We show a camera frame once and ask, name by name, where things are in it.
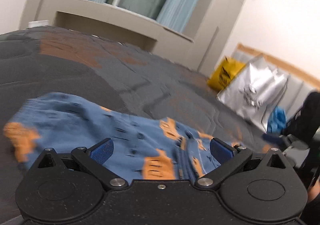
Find grey orange quilted mattress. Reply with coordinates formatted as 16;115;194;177
1;27;263;224

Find blue orange patterned pants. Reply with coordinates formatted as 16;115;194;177
3;91;247;181

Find black backpack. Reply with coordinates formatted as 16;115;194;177
281;91;320;143

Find padded wooden headboard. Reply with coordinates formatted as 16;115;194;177
232;43;319;118

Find yellow plastic bag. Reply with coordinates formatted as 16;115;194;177
207;57;246;91

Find white shopping bag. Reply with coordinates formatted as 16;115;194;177
217;56;290;131

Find blue crumpled cloth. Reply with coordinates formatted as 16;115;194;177
267;106;287;134

